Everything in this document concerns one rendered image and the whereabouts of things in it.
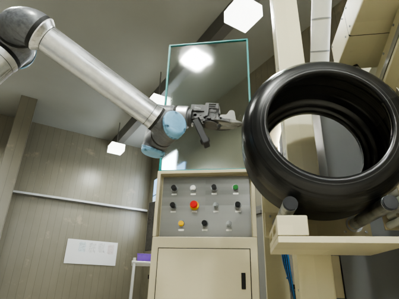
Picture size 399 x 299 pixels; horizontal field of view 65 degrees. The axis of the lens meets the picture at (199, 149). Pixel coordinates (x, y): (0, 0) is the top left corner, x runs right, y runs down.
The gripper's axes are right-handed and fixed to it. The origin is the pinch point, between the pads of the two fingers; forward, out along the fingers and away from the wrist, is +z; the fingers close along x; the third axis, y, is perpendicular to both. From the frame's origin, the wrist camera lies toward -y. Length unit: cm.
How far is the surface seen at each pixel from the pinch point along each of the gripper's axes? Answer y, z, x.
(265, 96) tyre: 5.8, 8.5, -11.5
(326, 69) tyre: 17.8, 28.6, -11.9
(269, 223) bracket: -31.2, 14.1, 23.7
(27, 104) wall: 327, -643, 578
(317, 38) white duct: 98, 39, 59
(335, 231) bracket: -31, 39, 24
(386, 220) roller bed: -21, 63, 38
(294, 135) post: 10.3, 23.2, 26.2
